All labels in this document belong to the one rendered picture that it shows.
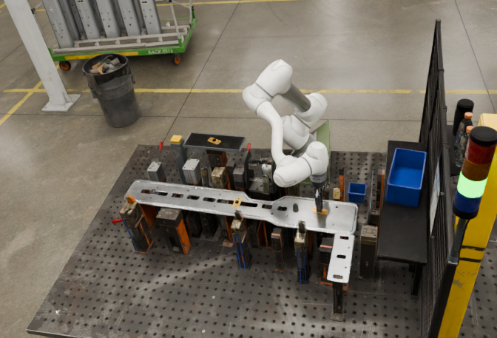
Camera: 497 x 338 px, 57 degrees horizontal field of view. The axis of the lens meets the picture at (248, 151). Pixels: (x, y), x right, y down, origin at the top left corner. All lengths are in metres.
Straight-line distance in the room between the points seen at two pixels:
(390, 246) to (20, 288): 2.89
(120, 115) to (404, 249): 3.69
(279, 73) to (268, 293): 1.19
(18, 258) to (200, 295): 2.12
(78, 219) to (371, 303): 2.79
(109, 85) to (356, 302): 3.46
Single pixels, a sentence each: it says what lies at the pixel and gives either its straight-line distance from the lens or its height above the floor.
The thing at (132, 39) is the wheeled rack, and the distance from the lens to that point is 6.71.
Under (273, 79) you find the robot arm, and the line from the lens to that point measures 2.51.
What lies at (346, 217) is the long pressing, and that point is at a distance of 2.50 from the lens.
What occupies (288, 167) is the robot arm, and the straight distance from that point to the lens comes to 2.14.
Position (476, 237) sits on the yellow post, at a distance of 1.75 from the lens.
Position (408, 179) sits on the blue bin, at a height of 1.03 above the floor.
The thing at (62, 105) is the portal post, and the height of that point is 0.02.
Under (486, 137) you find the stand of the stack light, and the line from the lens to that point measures 1.30.
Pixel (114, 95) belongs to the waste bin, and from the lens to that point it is 5.11.
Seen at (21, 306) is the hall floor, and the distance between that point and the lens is 4.01.
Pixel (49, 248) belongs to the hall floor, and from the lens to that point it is 4.29.
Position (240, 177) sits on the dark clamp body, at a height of 1.05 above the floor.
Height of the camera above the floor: 2.84
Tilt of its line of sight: 39 degrees down
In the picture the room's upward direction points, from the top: 9 degrees counter-clockwise
